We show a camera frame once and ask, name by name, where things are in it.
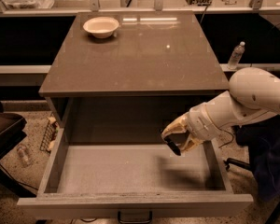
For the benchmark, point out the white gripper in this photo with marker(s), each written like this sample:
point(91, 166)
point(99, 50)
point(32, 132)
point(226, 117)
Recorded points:
point(200, 121)

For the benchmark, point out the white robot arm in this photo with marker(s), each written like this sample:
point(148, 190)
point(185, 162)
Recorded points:
point(253, 96)

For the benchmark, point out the grey cabinet with glossy top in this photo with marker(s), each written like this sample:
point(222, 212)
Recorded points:
point(124, 89)

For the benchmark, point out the open grey top drawer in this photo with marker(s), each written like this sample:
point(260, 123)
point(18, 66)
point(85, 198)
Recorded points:
point(133, 181)

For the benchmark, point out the dark blue cloth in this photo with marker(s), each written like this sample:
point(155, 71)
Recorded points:
point(263, 141)

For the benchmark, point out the clear plastic water bottle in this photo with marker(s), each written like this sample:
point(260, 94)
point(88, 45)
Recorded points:
point(236, 55)

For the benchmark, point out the white ceramic bowl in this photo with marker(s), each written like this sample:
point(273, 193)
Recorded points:
point(101, 27)

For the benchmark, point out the crushed plastic bottle on floor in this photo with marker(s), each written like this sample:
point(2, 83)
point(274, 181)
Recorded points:
point(24, 155)

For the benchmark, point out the black drawer handle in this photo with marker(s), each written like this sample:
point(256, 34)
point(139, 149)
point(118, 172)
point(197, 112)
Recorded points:
point(134, 218)

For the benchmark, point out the wire basket on floor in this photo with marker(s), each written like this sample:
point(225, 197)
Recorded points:
point(50, 135)

